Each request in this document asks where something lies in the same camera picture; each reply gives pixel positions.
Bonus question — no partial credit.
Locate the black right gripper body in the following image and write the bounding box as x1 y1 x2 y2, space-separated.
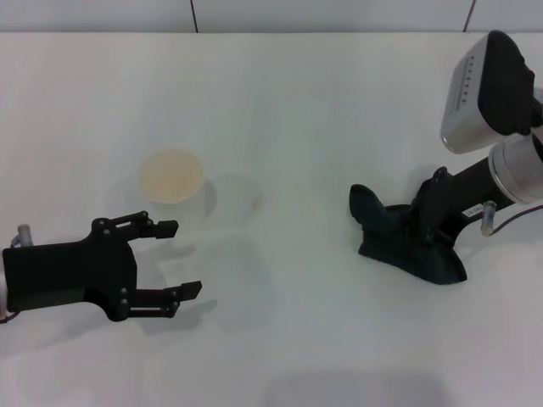
414 159 508 251

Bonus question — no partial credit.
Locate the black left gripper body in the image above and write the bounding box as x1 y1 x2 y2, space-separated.
2 217 137 322

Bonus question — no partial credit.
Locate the dark blue rag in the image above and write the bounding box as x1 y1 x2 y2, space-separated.
349 183 469 287

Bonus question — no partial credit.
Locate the white paper cup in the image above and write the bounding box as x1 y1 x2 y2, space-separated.
136 148 217 221

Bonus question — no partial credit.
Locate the right gripper clear cable plug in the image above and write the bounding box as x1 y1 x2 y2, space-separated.
480 200 498 237

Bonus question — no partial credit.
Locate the gripper clear cable plug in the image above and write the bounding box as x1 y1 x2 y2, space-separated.
15 224 34 248
480 200 498 237

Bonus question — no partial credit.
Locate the left gripper clear cable plug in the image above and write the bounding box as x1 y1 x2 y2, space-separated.
15 224 34 248

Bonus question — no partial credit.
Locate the right gripper thin dark cable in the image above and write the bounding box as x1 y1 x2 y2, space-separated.
491 205 543 235

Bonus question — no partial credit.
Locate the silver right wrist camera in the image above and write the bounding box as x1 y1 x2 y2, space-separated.
439 29 536 154

